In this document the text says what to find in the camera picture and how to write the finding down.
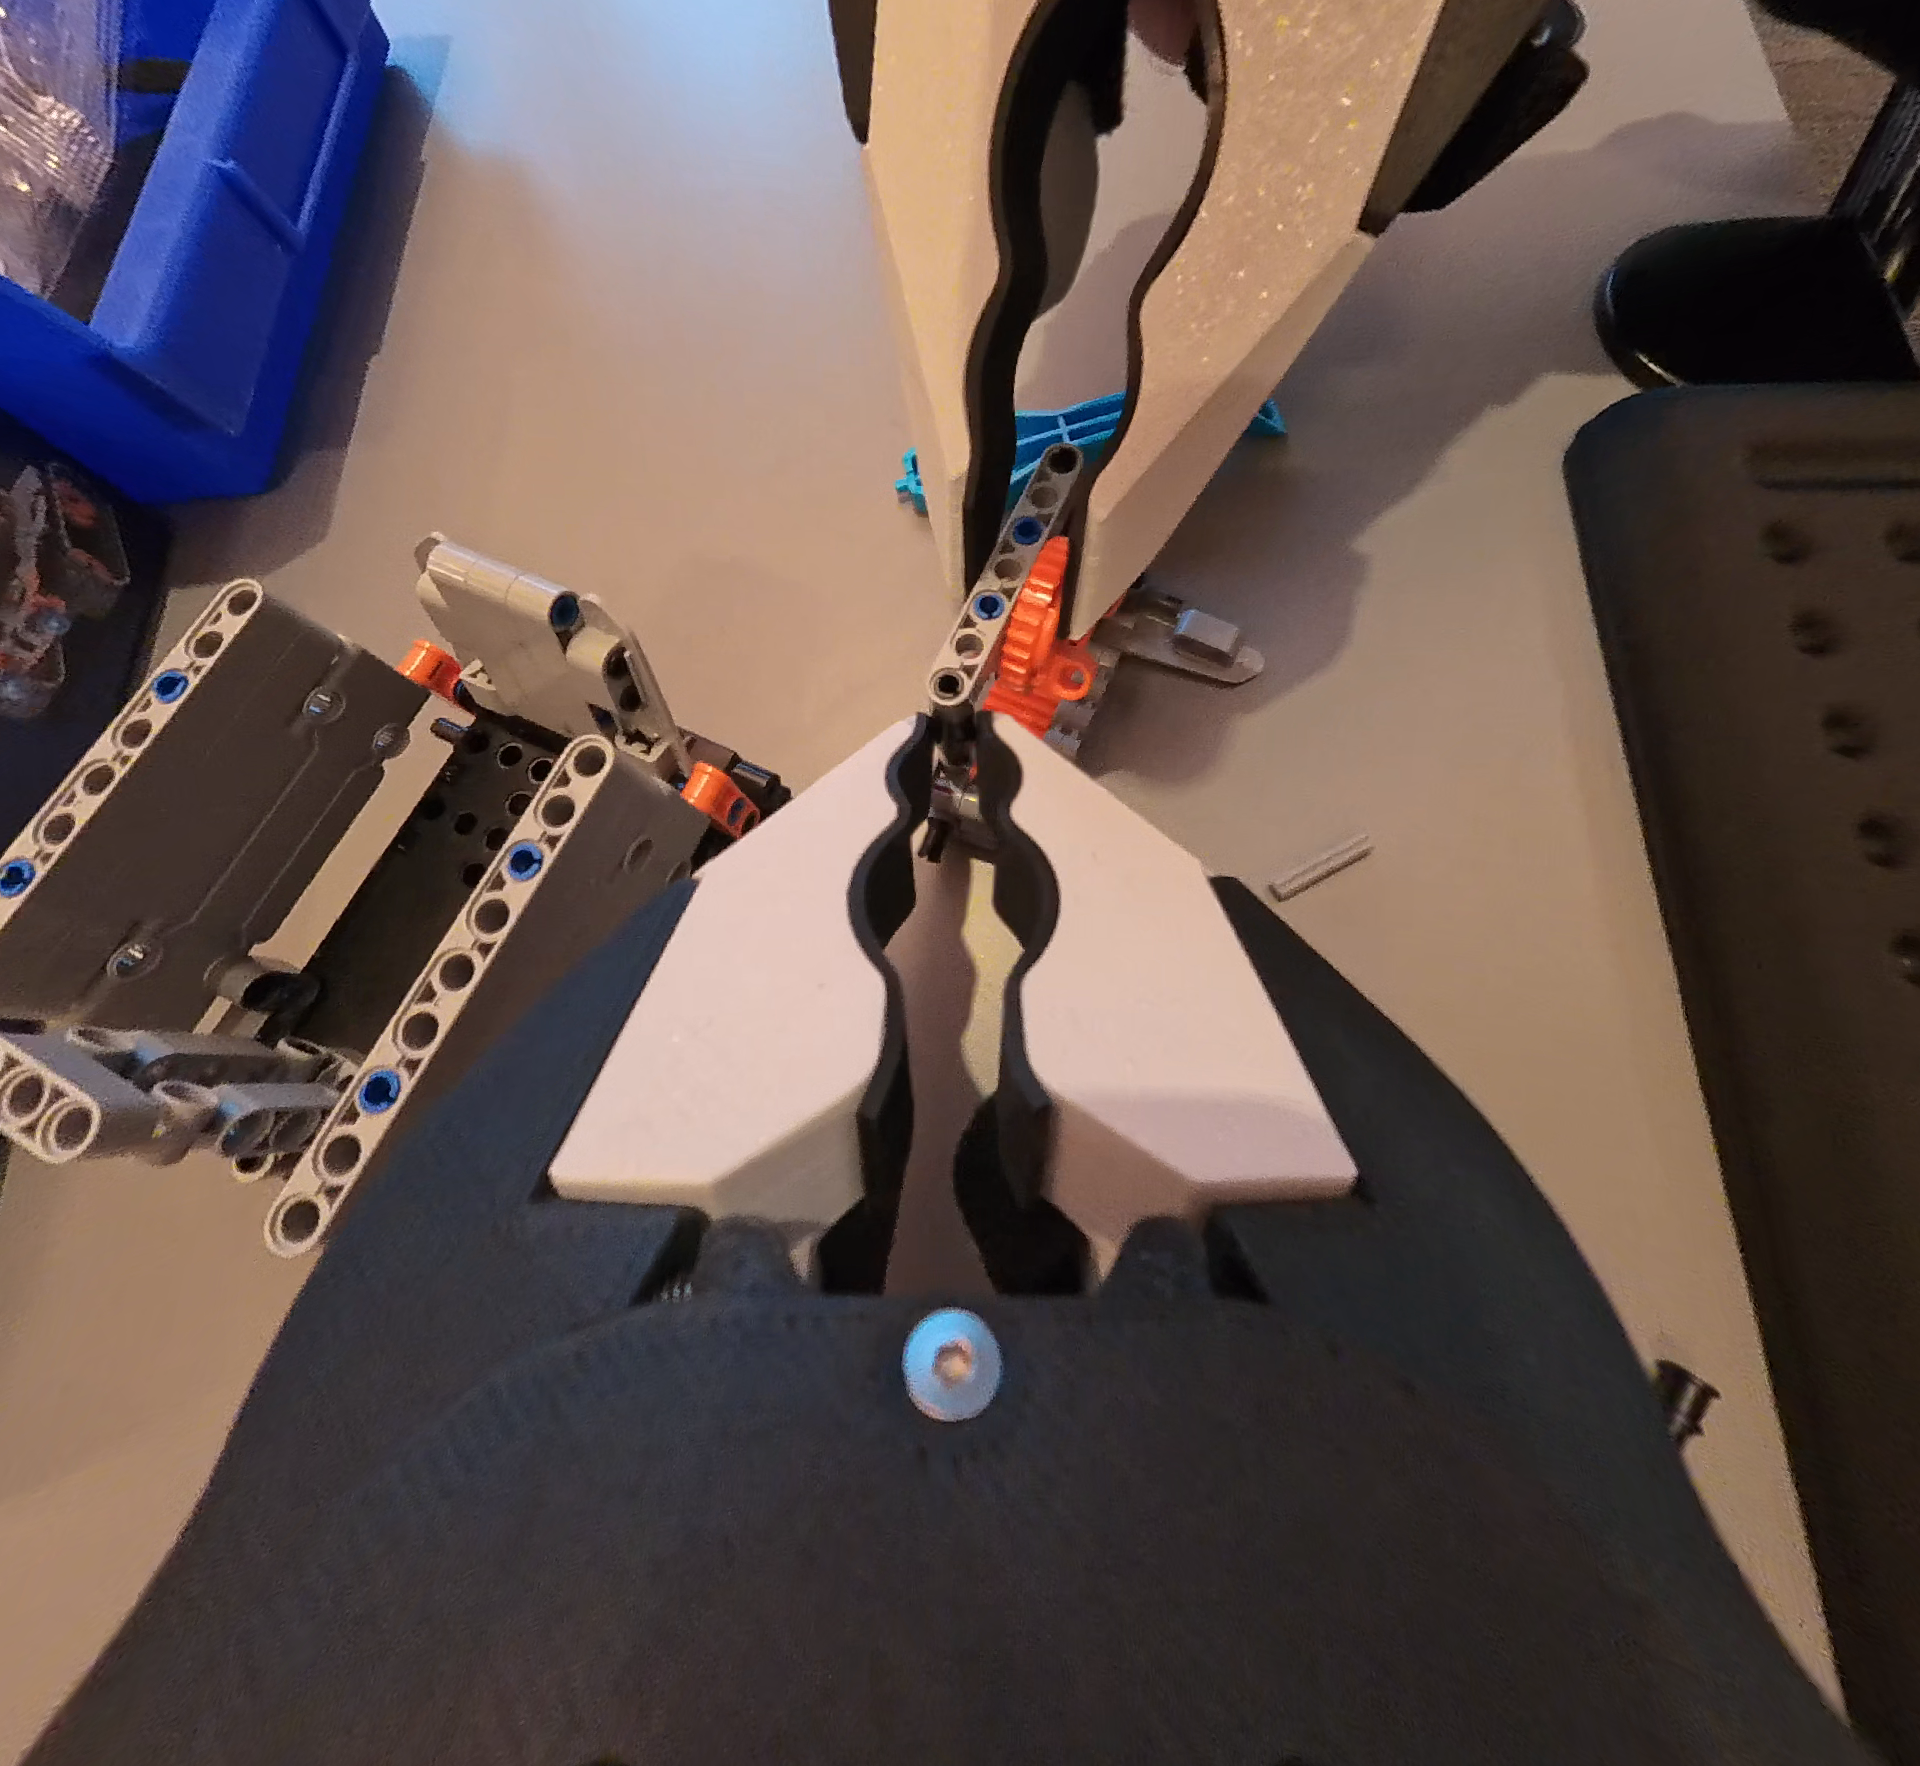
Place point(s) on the small orange grey subassembly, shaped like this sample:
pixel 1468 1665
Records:
pixel 1187 641

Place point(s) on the black connector pin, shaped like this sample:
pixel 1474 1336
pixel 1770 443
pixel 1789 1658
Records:
pixel 961 762

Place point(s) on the black studded mat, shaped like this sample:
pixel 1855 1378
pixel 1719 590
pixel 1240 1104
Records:
pixel 1770 1047

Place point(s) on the dark grey holed beam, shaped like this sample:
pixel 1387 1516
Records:
pixel 1006 583

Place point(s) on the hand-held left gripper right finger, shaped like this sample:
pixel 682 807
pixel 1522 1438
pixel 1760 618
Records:
pixel 1187 1047

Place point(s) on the blue storage bin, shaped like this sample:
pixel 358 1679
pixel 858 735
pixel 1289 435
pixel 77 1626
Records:
pixel 240 205

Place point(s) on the loose black pin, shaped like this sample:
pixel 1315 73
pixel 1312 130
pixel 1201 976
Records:
pixel 1684 1393

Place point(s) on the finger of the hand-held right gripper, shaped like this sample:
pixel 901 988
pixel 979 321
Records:
pixel 1350 58
pixel 946 58

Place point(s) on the grey black robot model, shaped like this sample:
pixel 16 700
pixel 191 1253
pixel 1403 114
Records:
pixel 302 867

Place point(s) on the clear plastic bags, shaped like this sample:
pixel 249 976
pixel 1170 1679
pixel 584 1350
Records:
pixel 55 26

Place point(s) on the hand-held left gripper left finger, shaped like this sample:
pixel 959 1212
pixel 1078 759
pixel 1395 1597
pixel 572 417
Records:
pixel 720 1047

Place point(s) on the small grey axle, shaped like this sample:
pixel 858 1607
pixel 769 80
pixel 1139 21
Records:
pixel 1320 867

